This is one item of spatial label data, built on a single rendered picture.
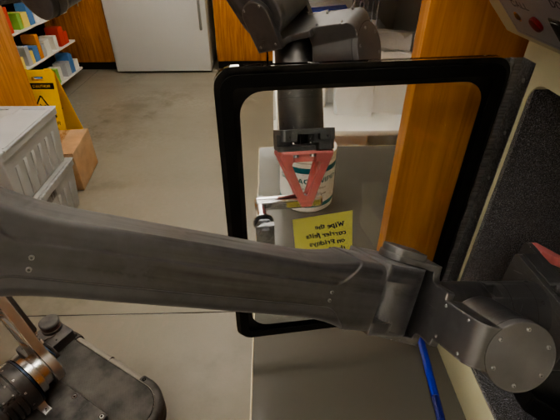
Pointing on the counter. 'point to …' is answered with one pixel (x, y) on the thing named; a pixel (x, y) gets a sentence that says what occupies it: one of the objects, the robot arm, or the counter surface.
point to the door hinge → (490, 162)
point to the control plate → (550, 8)
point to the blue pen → (431, 380)
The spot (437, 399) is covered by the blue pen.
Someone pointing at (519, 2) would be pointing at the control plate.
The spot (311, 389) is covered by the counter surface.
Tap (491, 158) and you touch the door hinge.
